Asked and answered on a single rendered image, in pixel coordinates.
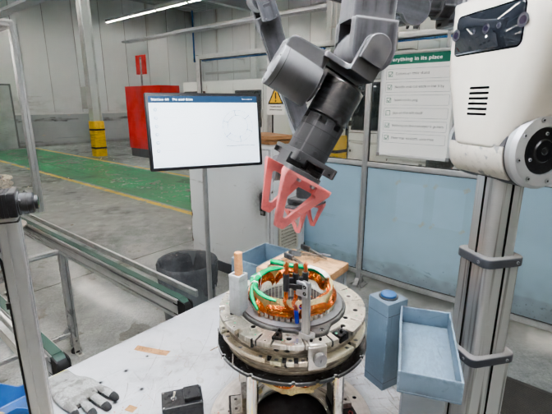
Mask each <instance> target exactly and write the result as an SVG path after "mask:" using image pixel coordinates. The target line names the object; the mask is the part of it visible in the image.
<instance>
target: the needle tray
mask: <svg viewBox="0 0 552 414"><path fill-rule="evenodd" d="M463 390H464V379H463V375H462V367H461V363H460V358H459V354H458V346H457V342H456V338H455V333H454V328H453V321H452V316H451V313H450V312H444V311H438V310H428V309H422V308H416V307H410V306H401V312H400V321H399V339H398V373H397V392H399V393H400V402H399V410H398V414H444V408H445V402H447V403H454V404H457V405H462V396H463Z"/></svg>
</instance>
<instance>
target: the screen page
mask: <svg viewBox="0 0 552 414"><path fill-rule="evenodd" d="M148 103H149V120H150V130H151V139H152V148H153V157H154V168H173V167H187V166H200V165H215V164H228V163H254V162H259V161H260V150H259V135H258V119H257V103H256V96H148Z"/></svg>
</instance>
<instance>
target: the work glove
mask: <svg viewBox="0 0 552 414"><path fill-rule="evenodd" d="M48 380H49V385H50V390H51V393H52V398H53V401H54V402H55V403H56V404H57V405H58V406H59V407H61V408H62V409H64V410H65V411H67V412H70V414H80V413H79V410H78V409H79V408H81V407H82V408H83V409H84V410H85V412H86V413H87V414H98V412H97V410H96V409H95V408H94V406H93V404H92V403H91V402H90V401H92V402H94V403H96V404H97V405H98V406H100V407H101V408H102V409H103V410H105V411H106V412H108V411H110V410H111V409H112V404H111V403H110V402H109V401H107V400H106V399H105V398H104V397H102V396H101V395H100V394H103V395H105V396H106V397H108V398H110V399H111V400H113V401H117V400H118V399H119V394H118V393H116V392H115V391H113V390H112V389H111V388H109V387H107V386H104V385H101V384H100V383H99V382H97V381H96V380H95V379H92V378H90V377H87V376H79V375H75V374H73V373H72V372H70V371H69V370H63V371H61V372H59V373H57V374H56V375H54V376H53V377H51V378H50V379H48Z"/></svg>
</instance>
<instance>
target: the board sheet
mask: <svg viewBox="0 0 552 414"><path fill-rule="evenodd" d="M450 58H451V51H442V52H431V53H410V54H399V55H394V57H393V61H391V63H390V64H389V66H388V67H386V68H385V69H384V85H383V98H382V110H381V123H380V136H379V152H380V153H382V154H401V155H411V156H421V157H431V158H440V159H445V158H446V154H447V147H448V138H449V124H450V117H451V109H452V95H451V85H450V76H449V66H450Z"/></svg>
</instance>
